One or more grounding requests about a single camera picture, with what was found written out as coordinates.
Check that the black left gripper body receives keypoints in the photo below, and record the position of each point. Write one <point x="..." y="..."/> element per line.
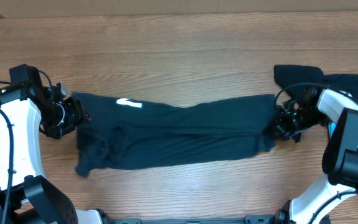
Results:
<point x="64" y="117"/>

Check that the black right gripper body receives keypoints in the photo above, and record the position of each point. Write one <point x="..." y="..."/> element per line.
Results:
<point x="279" y="123"/>

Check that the dark green t-shirt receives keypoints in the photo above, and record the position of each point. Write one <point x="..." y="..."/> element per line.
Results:
<point x="128" y="134"/>

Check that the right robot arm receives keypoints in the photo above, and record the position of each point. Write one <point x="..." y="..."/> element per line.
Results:
<point x="339" y="179"/>

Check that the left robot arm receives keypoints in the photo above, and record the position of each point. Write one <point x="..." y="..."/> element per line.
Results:
<point x="28" y="109"/>

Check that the black garment in pile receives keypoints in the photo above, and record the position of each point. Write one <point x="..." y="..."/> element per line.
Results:
<point x="286" y="75"/>

